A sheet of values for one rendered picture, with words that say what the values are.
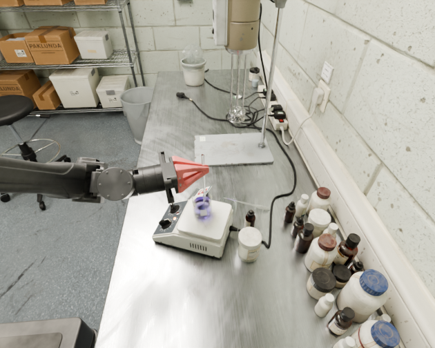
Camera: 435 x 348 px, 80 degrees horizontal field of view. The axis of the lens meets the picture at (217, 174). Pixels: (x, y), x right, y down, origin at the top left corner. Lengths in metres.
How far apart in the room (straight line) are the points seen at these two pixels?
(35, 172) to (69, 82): 2.46
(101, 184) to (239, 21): 0.57
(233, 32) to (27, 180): 0.62
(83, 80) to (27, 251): 1.58
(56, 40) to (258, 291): 2.51
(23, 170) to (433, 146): 0.68
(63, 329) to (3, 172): 0.85
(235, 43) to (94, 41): 2.05
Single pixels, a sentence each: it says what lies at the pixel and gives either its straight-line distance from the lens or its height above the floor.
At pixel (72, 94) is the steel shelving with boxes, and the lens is 2.94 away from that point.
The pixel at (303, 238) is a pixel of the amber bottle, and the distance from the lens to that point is 0.72.
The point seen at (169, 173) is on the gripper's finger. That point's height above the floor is 1.04.
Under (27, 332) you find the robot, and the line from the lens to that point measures 1.25.
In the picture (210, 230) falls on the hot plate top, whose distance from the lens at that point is 0.67.
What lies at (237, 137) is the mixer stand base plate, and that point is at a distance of 1.11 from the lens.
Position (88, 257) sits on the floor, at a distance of 1.76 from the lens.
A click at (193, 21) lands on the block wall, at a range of 2.92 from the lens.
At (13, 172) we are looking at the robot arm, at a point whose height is 1.15.
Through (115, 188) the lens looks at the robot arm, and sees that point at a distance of 0.47.
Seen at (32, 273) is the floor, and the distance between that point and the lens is 1.86.
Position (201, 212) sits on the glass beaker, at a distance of 0.65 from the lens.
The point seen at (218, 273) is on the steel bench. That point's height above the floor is 0.75.
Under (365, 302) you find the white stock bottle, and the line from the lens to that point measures 0.64.
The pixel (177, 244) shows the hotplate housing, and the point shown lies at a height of 0.78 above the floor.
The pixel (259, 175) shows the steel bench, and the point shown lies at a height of 0.75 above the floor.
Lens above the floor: 1.38
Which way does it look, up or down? 42 degrees down
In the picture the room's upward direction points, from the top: straight up
